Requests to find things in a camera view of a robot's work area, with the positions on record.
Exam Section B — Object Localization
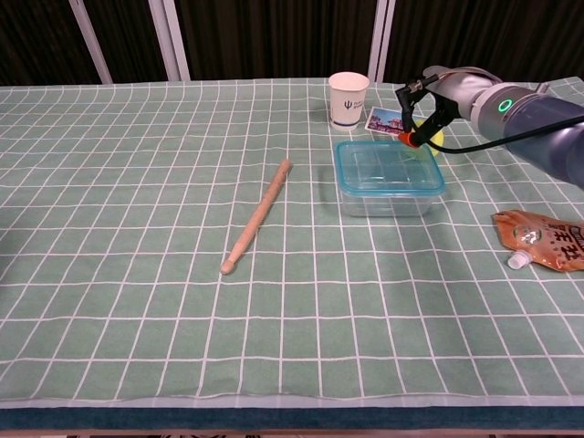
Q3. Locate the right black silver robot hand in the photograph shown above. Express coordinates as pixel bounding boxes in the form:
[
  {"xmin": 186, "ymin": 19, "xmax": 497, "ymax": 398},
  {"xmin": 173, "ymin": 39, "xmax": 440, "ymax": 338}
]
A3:
[{"xmin": 395, "ymin": 66, "xmax": 499, "ymax": 150}]

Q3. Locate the teal container lid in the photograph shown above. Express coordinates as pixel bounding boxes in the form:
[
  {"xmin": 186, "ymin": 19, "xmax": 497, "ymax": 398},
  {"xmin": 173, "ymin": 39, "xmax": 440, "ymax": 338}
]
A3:
[{"xmin": 336, "ymin": 140, "xmax": 446, "ymax": 199}]

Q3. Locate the clear plastic container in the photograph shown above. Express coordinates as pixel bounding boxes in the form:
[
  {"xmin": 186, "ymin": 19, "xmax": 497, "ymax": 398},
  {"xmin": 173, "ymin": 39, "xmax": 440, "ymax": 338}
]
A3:
[{"xmin": 339, "ymin": 186, "xmax": 446, "ymax": 218}]

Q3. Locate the dark blue-grey fabric strip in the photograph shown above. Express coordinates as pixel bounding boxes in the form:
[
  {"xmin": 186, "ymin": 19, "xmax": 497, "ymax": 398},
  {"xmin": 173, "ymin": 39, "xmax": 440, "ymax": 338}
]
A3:
[{"xmin": 0, "ymin": 405, "xmax": 584, "ymax": 431}]

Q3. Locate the yellow tennis ball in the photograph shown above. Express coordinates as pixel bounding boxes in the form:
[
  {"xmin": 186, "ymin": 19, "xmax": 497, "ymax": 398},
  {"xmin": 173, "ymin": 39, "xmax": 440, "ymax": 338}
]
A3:
[{"xmin": 412, "ymin": 116, "xmax": 446, "ymax": 159}]

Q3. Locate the postcard with building photo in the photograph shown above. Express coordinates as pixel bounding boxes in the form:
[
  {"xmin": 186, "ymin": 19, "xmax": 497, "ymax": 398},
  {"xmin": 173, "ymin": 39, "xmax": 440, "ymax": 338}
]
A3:
[{"xmin": 364, "ymin": 106, "xmax": 411, "ymax": 137}]

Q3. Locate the white paper cup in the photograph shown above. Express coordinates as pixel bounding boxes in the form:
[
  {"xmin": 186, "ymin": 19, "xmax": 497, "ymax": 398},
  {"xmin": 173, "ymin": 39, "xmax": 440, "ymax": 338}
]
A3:
[{"xmin": 328, "ymin": 71, "xmax": 370, "ymax": 132}]

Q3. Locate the orange sauce pouch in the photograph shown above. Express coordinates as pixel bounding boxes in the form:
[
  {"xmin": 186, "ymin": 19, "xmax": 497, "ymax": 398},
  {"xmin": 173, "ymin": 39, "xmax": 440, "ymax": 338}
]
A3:
[{"xmin": 491, "ymin": 209, "xmax": 584, "ymax": 274}]

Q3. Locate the black pleated curtain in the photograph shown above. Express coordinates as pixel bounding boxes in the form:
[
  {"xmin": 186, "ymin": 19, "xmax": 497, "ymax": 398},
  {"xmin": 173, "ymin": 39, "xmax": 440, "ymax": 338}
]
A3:
[{"xmin": 0, "ymin": 0, "xmax": 584, "ymax": 88}]

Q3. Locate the wooden stick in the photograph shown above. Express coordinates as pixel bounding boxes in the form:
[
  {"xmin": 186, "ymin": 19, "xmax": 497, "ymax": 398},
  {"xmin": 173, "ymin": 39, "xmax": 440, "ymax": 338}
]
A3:
[{"xmin": 220, "ymin": 158, "xmax": 294, "ymax": 276}]

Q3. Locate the green checkered tablecloth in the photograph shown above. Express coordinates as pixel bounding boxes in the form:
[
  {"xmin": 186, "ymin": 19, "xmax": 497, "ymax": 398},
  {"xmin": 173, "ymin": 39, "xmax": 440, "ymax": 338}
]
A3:
[{"xmin": 0, "ymin": 76, "xmax": 584, "ymax": 410}]

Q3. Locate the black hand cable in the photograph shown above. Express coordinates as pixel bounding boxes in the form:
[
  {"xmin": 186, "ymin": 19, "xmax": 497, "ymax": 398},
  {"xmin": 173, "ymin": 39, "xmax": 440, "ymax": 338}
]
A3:
[{"xmin": 395, "ymin": 77, "xmax": 584, "ymax": 155}]

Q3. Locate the white metal post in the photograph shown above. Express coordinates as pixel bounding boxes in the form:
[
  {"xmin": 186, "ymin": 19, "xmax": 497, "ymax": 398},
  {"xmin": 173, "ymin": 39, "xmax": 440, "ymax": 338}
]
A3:
[
  {"xmin": 148, "ymin": 0, "xmax": 192, "ymax": 83},
  {"xmin": 68, "ymin": 0, "xmax": 114, "ymax": 85},
  {"xmin": 367, "ymin": 0, "xmax": 398, "ymax": 84}
]

